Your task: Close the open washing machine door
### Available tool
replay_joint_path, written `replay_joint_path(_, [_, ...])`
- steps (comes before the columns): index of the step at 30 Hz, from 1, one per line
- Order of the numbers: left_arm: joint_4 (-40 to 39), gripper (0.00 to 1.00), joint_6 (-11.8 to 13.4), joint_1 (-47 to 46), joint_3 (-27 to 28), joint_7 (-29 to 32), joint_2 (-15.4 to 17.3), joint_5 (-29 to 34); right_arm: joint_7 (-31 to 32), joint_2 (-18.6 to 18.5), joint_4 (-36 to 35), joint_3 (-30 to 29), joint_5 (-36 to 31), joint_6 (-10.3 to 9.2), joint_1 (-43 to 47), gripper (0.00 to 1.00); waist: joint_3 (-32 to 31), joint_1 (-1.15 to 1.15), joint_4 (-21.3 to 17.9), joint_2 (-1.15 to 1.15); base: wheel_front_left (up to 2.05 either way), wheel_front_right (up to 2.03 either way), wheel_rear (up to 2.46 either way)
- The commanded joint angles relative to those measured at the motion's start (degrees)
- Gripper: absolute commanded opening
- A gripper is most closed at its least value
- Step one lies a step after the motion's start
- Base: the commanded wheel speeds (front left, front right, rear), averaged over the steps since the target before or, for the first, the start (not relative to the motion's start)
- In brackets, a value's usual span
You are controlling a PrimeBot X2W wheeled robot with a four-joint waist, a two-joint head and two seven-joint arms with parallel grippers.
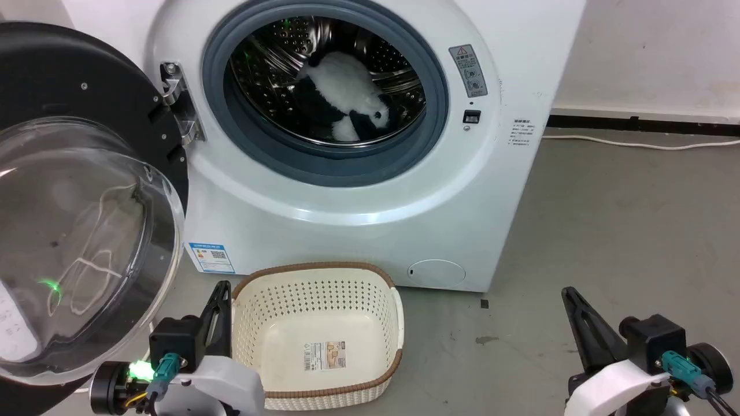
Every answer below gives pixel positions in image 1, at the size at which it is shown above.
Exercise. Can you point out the black baseboard strip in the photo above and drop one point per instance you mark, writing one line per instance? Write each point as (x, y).
(642, 124)

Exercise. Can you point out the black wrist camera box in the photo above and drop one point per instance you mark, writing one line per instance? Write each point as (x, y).
(656, 344)
(176, 341)

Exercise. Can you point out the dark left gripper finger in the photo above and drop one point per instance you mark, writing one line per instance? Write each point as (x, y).
(209, 323)
(225, 329)

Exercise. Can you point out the black round glass washer door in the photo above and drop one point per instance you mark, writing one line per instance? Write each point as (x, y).
(81, 242)

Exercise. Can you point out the round drain filter cover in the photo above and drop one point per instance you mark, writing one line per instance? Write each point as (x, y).
(436, 272)

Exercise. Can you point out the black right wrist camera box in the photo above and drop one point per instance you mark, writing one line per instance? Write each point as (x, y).
(656, 344)

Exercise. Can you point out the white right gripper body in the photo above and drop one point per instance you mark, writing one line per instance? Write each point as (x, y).
(613, 390)

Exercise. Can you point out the blue white energy label sticker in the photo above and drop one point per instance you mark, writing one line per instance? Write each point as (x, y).
(211, 257)

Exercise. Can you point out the grey warning sticker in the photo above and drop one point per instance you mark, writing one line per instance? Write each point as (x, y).
(469, 70)

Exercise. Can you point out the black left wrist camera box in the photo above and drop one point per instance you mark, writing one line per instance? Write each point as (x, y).
(176, 341)

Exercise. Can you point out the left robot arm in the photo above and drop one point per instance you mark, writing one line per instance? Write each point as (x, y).
(110, 387)

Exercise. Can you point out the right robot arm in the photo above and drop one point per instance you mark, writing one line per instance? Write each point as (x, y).
(711, 367)

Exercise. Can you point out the black white panda plush toy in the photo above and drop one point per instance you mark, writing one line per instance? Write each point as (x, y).
(350, 86)

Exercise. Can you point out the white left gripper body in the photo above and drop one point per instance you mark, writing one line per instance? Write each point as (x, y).
(225, 384)

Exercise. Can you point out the chrome washer door hinge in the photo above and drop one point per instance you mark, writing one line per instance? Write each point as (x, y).
(180, 101)

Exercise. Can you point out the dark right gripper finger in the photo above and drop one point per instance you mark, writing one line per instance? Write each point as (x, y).
(595, 335)

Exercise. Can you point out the cream perforated laundry basket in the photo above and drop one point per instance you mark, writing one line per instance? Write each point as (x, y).
(315, 341)

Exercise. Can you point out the basket product label sticker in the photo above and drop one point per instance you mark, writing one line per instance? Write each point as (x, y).
(325, 355)

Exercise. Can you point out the white front-load washing machine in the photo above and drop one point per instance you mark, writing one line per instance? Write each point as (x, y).
(347, 219)

